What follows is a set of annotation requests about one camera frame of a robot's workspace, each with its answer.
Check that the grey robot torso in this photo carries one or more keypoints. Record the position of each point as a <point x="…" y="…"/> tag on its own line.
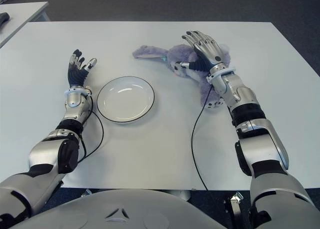
<point x="120" y="209"/>

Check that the white plate black rim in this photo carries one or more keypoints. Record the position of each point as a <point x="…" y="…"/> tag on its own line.
<point x="125" y="99"/>

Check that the black handheld controller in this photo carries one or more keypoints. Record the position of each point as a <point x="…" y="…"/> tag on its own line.
<point x="4" y="17"/>

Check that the purple plush bunny doll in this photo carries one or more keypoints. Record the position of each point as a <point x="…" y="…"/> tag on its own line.
<point x="180" y="55"/>

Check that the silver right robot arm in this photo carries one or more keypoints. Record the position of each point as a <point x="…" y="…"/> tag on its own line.
<point x="260" y="149"/>

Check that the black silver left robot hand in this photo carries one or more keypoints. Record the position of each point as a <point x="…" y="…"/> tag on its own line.
<point x="76" y="75"/>

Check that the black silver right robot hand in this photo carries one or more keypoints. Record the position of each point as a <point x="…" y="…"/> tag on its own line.
<point x="207" y="51"/>

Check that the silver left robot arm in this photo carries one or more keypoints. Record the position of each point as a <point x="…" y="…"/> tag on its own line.
<point x="45" y="151"/>

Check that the white side table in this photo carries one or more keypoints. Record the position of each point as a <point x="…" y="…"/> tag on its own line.
<point x="22" y="14"/>

